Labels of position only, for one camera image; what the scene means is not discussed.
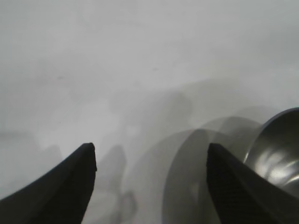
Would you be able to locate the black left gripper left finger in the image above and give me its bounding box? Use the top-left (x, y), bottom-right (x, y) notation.
top-left (0, 142), bottom-right (97, 224)

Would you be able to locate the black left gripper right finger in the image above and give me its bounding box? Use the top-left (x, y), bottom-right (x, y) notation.
top-left (206, 142), bottom-right (299, 224)

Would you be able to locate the stainless steel mixing bowl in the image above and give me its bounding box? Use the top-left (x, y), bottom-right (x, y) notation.
top-left (242, 107), bottom-right (299, 199)

